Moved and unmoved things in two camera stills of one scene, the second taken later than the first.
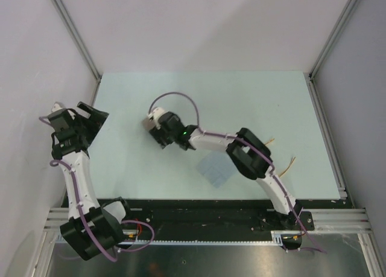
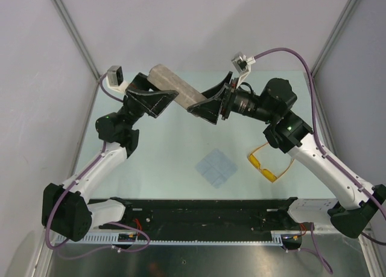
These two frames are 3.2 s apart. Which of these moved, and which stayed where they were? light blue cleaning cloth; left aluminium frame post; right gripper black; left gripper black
Moved: right gripper black; left gripper black
Stayed: left aluminium frame post; light blue cleaning cloth
